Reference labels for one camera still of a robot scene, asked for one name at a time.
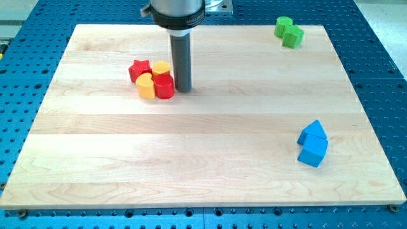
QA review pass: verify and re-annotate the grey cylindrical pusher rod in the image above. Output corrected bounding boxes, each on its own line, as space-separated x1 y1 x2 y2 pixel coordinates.
170 34 192 92

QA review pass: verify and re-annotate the red star block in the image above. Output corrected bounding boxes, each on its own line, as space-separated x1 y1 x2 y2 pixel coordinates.
128 60 152 83

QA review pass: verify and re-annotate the yellow heart block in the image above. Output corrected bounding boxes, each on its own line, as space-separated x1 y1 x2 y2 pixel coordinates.
135 73 155 99

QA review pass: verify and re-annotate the green star block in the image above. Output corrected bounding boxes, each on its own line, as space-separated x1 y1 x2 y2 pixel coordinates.
282 25 305 48

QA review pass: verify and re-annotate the yellow pentagon block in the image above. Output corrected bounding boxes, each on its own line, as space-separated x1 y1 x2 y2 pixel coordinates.
152 60 170 77

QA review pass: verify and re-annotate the red cylinder block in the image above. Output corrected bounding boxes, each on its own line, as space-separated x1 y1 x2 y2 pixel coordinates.
153 73 174 99

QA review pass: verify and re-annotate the metal mounting plate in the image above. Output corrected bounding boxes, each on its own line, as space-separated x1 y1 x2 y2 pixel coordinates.
205 0 233 15

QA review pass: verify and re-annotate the green cylinder block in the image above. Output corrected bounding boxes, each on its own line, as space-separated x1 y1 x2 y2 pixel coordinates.
274 16 293 38

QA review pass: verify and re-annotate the light wooden board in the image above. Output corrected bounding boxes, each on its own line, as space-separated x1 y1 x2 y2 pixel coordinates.
1 24 406 209

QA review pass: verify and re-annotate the blue triangle block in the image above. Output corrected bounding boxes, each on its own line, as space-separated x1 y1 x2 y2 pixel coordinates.
297 120 328 145

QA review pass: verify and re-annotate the blue cube block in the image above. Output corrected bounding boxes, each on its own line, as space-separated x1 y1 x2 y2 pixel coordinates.
297 134 328 167

